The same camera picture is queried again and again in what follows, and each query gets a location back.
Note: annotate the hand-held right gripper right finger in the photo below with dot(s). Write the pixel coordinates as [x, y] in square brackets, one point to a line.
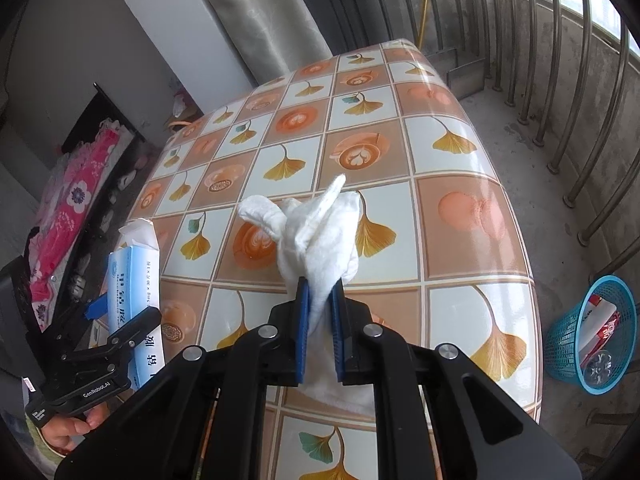
[338, 330]

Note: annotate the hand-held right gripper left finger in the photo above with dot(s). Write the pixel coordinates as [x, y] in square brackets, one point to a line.
[301, 330]

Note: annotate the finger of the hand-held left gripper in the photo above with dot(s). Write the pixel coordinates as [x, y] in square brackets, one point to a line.
[97, 307]
[140, 327]

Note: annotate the blue white tissue pack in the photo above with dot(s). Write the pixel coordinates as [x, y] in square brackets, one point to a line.
[142, 280]

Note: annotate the white cloth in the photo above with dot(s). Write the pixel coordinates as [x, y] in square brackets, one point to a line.
[315, 240]

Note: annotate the blue mesh waste basket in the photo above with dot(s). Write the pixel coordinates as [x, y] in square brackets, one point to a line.
[560, 345]

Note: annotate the red white snack bag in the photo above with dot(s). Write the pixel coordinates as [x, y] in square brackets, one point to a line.
[597, 325]

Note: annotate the blue label plastic bottle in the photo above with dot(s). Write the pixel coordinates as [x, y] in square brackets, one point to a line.
[600, 365]

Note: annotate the person's left forearm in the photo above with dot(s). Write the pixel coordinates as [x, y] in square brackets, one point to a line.
[42, 460]

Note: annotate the person's left hand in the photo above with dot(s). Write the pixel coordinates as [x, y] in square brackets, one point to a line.
[70, 432]

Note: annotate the pink floral blanket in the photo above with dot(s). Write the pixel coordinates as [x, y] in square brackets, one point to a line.
[75, 200]

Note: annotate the grey slipper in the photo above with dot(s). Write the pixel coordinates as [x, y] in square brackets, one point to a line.
[142, 161]
[128, 180]

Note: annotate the white crumpled bag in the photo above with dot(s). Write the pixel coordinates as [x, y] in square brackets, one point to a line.
[179, 105]

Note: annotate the leaf patterned tablecloth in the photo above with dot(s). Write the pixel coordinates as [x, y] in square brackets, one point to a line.
[450, 135]

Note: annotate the metal balcony railing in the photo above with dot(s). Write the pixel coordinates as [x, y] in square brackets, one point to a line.
[571, 199]

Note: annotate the metal dustpan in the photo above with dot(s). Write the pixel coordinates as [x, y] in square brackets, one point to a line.
[465, 75]

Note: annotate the grey curtain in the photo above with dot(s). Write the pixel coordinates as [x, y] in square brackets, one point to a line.
[250, 15]

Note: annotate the dark ribbed panel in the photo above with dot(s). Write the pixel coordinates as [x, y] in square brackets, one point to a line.
[345, 0]

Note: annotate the yellow broom stick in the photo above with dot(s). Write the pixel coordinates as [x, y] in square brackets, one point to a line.
[425, 5]

